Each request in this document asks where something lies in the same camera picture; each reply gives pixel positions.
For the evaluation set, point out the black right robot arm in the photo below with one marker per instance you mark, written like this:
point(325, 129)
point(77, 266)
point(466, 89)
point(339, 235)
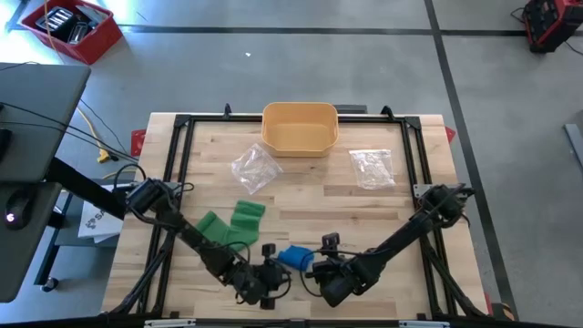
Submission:
point(419, 225)

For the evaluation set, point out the blue elastic bandage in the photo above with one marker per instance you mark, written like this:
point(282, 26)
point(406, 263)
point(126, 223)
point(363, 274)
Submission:
point(296, 257)

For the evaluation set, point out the red corner guard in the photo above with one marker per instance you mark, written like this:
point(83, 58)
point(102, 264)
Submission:
point(501, 310)
point(138, 142)
point(449, 134)

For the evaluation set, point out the green elastic bandage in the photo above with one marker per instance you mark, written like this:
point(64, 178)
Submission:
point(243, 223)

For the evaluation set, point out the white printed paper sheet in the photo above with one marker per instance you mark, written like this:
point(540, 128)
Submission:
point(98, 218)

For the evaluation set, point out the black computer mouse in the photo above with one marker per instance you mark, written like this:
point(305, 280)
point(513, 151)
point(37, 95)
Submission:
point(18, 212)

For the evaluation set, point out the yellow plastic bin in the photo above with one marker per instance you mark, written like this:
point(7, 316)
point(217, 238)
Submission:
point(299, 132)

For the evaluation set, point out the grey desk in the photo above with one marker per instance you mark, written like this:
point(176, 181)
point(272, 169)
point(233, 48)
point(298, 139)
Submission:
point(41, 114)

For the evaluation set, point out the black support beam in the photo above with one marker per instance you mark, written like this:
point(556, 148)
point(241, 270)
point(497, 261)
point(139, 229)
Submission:
point(82, 187)

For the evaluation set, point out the red plastic crate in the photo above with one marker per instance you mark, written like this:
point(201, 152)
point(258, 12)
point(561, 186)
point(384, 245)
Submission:
point(98, 41)

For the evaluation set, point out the black battery pack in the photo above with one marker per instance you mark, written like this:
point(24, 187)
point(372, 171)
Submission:
point(57, 18)

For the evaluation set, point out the clear plastic container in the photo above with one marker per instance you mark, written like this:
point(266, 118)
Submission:
point(78, 32)

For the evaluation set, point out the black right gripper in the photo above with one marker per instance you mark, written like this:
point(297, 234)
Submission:
point(346, 278)

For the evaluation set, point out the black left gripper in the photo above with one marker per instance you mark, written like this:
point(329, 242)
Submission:
point(257, 282)

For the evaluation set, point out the clear plastic bag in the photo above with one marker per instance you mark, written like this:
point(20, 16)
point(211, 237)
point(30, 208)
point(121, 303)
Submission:
point(371, 168)
point(255, 166)

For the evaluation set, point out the silver aluminium bracket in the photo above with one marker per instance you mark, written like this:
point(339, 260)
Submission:
point(423, 324)
point(421, 189)
point(168, 323)

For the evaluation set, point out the red and black equipment case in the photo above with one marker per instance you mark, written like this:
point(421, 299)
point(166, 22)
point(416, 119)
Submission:
point(546, 27)

